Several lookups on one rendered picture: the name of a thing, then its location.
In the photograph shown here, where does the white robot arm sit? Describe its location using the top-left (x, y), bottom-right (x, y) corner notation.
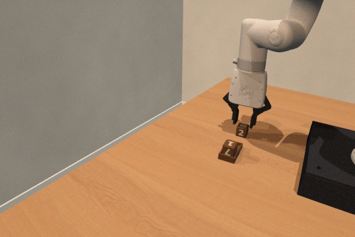
top-left (233, 0), bottom-right (324, 72)

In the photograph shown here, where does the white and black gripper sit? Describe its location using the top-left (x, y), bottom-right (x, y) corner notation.
top-left (223, 67), bottom-right (271, 129)

